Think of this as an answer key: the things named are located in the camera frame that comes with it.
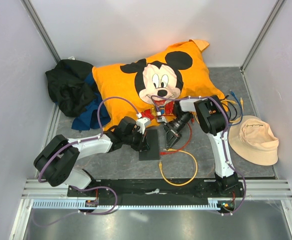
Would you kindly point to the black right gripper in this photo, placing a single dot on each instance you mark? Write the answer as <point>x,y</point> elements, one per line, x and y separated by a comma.
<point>173,136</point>

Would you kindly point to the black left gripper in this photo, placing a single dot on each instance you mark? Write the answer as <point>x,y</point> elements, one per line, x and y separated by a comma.
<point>142,139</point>

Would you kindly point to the black network switch box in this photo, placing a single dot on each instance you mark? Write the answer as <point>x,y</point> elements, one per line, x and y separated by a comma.
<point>153,154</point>

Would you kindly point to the yellow ethernet cable short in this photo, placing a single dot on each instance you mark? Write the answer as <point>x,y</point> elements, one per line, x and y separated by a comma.
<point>238,107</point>

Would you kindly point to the yellow ethernet cable long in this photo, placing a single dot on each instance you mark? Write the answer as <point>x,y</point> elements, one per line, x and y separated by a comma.
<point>179,169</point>

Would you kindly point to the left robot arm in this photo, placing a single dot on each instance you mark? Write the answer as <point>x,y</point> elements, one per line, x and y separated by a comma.
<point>56,163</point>

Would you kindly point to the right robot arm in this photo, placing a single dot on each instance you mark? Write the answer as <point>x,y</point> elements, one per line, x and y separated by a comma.
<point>214,122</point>

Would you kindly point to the orange Mickey Mouse pillow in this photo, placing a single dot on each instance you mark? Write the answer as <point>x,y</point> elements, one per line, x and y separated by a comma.
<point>152,83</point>

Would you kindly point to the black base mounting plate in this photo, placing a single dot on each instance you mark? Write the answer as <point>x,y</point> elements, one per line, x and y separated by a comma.
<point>156,191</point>

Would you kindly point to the beige bucket hat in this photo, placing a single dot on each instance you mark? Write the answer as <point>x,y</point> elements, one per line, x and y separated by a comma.
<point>254,141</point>

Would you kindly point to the black and blue clothing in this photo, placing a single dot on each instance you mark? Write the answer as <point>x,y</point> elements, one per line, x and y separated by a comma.
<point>72,87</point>

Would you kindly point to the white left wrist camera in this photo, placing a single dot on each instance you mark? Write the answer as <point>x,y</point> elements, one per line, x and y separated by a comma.
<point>142,124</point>

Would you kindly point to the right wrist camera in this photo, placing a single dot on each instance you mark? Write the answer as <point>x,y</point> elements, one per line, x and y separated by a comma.
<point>161,119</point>

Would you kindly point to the aluminium rail frame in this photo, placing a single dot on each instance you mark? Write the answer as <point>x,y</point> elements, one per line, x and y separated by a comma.
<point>110,31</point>

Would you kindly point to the grey slotted cable duct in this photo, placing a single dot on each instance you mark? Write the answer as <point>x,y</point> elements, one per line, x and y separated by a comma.
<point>76,204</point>

